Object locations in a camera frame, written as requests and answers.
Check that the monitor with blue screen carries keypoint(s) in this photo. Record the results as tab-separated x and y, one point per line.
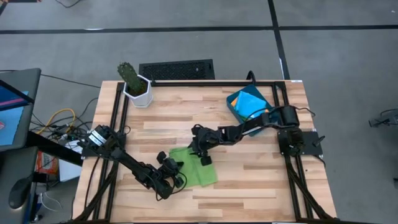
12	124

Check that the grey desk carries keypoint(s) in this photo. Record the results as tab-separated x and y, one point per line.
18	74

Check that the green cactus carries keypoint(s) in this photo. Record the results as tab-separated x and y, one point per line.
129	74

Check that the teal plastic bin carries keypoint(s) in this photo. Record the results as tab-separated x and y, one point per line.
231	110

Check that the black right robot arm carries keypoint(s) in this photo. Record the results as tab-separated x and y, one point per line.
258	123

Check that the orange cardboard box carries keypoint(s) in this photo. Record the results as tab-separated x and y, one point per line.
46	165

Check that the black floor vent grille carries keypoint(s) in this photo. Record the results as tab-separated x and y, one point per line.
177	70

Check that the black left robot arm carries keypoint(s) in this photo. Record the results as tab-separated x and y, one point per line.
130	163

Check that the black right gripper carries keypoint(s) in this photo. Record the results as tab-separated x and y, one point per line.
206	138

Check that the green microfiber towel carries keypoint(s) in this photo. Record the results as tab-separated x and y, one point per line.
196	174

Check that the white hexagonal plant pot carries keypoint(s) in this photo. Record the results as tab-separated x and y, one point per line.
143	99

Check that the black computer mouse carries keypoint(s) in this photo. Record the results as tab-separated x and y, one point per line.
19	193

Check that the black metal beam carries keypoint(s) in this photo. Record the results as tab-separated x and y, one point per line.
56	151

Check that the black aluminium table frame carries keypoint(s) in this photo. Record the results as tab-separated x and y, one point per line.
199	83

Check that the white paper sheet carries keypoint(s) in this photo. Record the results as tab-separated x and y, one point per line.
70	171

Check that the light blue microfiber towel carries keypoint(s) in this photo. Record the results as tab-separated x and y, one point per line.
248	104

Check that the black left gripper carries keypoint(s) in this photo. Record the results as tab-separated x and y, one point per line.
171	169

